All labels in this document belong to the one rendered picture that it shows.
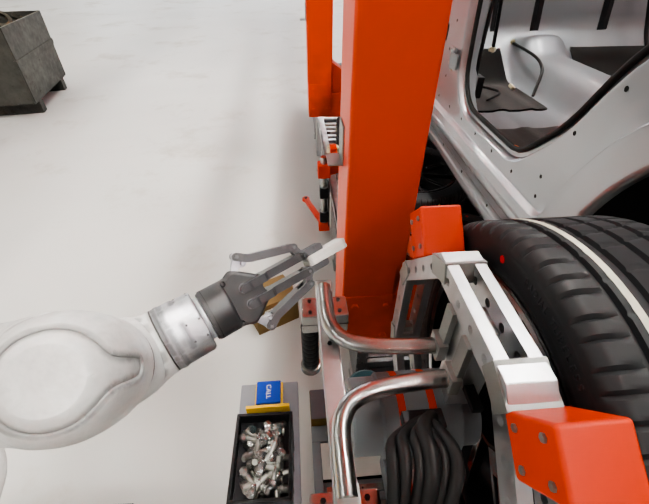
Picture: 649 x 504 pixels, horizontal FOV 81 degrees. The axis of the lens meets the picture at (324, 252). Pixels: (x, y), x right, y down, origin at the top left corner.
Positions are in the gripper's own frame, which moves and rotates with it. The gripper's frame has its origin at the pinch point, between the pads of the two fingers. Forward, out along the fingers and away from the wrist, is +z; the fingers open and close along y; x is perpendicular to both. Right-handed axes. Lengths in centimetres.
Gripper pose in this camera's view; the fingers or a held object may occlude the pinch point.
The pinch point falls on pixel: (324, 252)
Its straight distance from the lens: 60.2
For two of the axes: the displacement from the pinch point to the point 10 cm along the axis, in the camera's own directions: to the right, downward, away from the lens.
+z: 8.1, -4.5, 3.7
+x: -4.1, 0.0, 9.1
